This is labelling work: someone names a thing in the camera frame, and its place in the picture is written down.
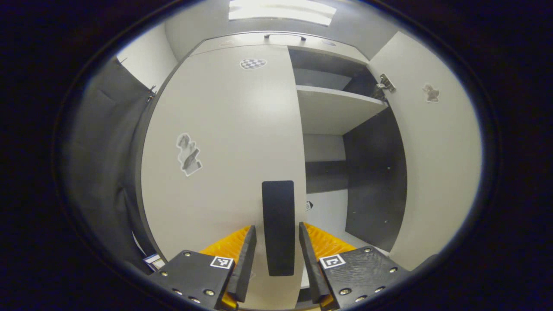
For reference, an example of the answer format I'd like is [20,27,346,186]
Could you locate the large ceiling light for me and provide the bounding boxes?
[228,0,337,26]

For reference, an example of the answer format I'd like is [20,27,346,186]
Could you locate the grey cabinet door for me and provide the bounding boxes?
[140,44,308,309]
[367,31,483,272]

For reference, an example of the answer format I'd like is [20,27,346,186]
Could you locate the black backdrop cloth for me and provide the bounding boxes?
[60,58,158,275]

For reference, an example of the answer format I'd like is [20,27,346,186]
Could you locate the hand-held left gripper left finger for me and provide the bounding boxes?
[149,225,257,309]

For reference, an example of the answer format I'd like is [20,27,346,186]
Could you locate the grey double-door shoe cabinet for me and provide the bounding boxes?
[134,31,483,309]

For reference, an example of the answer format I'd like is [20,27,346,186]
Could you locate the black door handle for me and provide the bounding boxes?
[262,181,296,277]

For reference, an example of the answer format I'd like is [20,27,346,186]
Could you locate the dark blue book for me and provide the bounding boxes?
[143,254,165,270]

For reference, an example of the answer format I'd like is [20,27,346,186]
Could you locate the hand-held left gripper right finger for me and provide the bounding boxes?
[299,222,411,309]

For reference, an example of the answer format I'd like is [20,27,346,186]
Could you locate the grey cabinet drawer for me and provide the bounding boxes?
[190,32,370,65]

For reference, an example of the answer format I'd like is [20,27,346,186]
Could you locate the high white cabinet shelf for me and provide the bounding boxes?
[296,85,388,136]

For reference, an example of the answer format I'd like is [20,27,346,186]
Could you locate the metal door hinge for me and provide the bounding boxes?
[374,73,396,101]

